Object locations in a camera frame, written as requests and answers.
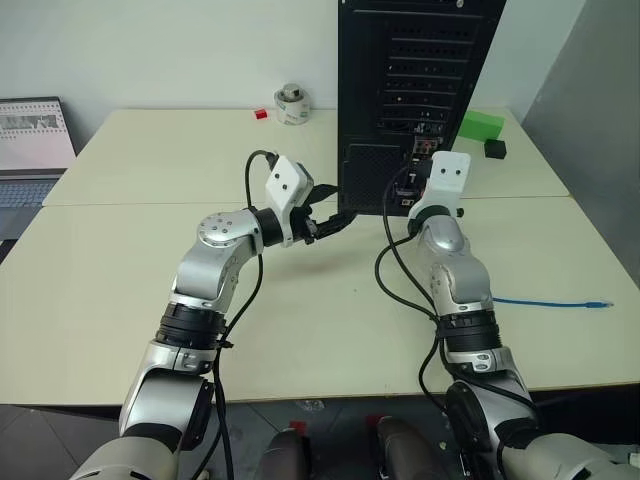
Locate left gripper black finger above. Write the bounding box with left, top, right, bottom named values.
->
left=307, top=183, right=342, bottom=205
left=316, top=211, right=358, bottom=239

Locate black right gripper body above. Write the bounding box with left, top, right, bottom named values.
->
left=404, top=160, right=433, bottom=201

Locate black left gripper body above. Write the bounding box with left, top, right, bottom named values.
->
left=290, top=201, right=324, bottom=247

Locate black computer tower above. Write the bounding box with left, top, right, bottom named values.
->
left=337, top=0, right=509, bottom=219

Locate green rectangular box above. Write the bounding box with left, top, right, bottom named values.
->
left=456, top=110, right=507, bottom=142

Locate white roll with green print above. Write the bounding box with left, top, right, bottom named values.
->
left=273, top=89, right=313, bottom=127

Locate dark rounded shape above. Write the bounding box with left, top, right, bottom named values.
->
left=266, top=428, right=309, bottom=480
left=373, top=415, right=427, bottom=480

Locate grey laptop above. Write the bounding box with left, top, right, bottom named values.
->
left=0, top=96, right=79, bottom=242

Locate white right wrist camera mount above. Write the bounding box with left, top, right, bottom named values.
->
left=423, top=149, right=474, bottom=222

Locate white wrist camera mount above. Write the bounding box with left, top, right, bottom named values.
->
left=263, top=155, right=317, bottom=249
left=423, top=149, right=474, bottom=222

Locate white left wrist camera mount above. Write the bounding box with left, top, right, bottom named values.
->
left=263, top=155, right=317, bottom=249

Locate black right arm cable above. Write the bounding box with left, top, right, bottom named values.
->
left=373, top=162, right=454, bottom=419

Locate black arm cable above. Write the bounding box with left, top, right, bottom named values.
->
left=212, top=148, right=282, bottom=480
left=373, top=162, right=454, bottom=419

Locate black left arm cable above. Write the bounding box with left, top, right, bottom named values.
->
left=212, top=148, right=282, bottom=480

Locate blue ethernet cable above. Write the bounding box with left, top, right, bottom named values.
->
left=491, top=295, right=616, bottom=311

